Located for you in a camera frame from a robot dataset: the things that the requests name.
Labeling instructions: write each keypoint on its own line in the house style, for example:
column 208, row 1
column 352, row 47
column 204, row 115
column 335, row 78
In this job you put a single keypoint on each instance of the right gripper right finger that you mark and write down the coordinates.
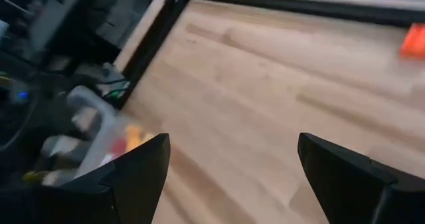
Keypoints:
column 358, row 197

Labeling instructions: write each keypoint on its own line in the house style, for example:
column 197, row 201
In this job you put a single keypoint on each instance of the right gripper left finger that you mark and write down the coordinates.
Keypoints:
column 116, row 197

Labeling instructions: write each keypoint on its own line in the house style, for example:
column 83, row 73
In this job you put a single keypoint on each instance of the small red block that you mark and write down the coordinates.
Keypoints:
column 118, row 147

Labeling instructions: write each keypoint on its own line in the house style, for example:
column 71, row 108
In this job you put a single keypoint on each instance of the clear labelled plastic bin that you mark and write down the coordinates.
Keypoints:
column 99, row 127

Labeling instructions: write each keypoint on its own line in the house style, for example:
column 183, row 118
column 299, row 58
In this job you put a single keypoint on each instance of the black computer mouse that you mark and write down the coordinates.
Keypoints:
column 22, row 96

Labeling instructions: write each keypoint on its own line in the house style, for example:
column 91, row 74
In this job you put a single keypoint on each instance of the small orange block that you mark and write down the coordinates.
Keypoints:
column 414, row 41

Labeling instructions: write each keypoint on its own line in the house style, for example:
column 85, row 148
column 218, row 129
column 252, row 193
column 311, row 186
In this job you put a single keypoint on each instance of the black metal table frame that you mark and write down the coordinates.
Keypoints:
column 156, row 34

